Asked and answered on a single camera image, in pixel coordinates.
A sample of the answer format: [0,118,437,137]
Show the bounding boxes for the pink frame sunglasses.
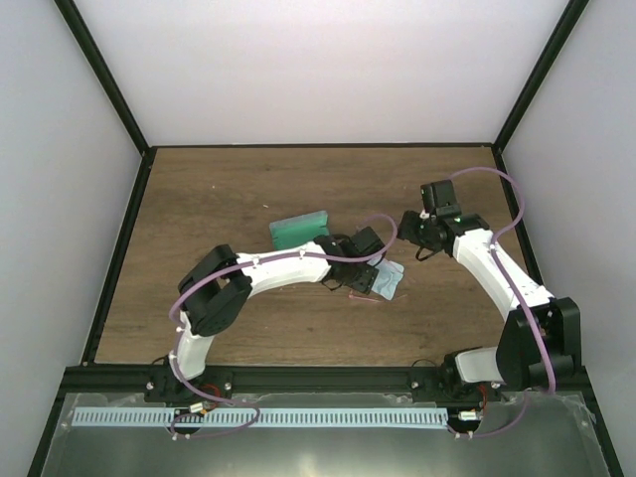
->
[347,291,408,303]

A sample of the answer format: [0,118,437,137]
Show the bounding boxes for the light blue cleaning cloth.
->
[372,259,404,300]

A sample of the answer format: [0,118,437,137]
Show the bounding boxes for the grey green glasses case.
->
[269,211,329,250]

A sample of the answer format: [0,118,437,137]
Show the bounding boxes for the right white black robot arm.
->
[397,180,581,400]

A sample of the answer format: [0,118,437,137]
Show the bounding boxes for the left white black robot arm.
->
[167,227,386,401]

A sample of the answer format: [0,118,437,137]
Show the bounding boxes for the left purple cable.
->
[168,214,398,441]

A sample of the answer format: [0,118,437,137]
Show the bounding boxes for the light blue slotted cable duct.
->
[72,406,448,429]

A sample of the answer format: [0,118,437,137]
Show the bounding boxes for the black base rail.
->
[64,365,587,403]

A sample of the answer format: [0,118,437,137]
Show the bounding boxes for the black enclosure frame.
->
[27,0,625,477]

